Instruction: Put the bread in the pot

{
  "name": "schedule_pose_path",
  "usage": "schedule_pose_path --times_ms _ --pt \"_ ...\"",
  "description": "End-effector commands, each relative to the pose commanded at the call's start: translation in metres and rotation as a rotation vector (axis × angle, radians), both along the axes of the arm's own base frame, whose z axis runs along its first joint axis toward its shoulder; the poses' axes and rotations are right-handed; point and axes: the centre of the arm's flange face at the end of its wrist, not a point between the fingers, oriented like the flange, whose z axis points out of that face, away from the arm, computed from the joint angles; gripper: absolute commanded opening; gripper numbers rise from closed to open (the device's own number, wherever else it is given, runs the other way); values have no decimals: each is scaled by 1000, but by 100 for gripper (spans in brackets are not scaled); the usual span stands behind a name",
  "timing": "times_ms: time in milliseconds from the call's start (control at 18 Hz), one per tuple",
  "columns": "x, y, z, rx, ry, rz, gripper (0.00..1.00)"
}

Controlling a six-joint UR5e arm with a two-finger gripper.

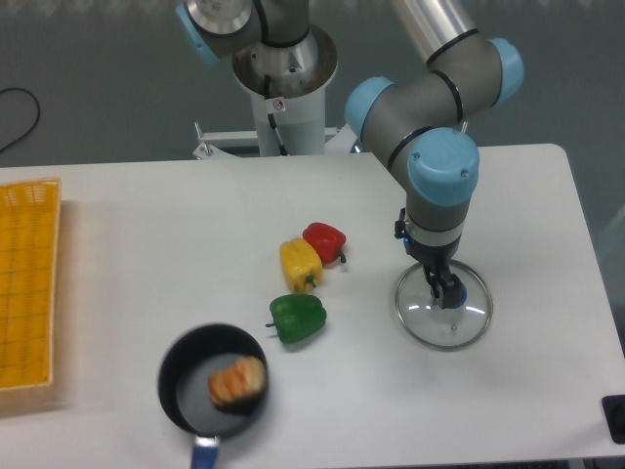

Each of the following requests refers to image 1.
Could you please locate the green bell pepper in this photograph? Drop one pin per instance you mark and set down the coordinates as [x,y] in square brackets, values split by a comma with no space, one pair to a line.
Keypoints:
[296,318]

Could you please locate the glass pot lid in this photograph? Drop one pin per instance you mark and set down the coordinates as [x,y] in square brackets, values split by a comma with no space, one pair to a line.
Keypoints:
[450,329]

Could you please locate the black pot blue handle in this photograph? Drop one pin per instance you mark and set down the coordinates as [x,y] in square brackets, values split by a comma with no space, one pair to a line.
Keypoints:
[183,391]

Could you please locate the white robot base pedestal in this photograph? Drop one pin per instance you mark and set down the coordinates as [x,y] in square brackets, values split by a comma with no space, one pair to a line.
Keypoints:
[286,87]

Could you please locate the toasted bread piece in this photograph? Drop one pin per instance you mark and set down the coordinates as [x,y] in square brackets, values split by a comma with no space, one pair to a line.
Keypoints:
[241,382]

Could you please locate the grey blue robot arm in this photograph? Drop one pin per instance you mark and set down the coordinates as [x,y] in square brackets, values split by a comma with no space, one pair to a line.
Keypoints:
[411,129]

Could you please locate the yellow woven basket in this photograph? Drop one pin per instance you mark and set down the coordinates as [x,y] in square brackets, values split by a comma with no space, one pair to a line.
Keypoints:
[30,223]

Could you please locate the yellow bell pepper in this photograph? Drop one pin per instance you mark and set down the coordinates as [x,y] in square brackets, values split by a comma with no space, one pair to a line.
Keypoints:
[301,266]

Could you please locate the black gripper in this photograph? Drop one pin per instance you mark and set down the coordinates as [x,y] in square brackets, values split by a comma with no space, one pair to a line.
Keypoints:
[433,250]

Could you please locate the red bell pepper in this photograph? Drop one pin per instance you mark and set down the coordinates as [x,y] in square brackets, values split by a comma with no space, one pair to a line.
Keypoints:
[327,241]

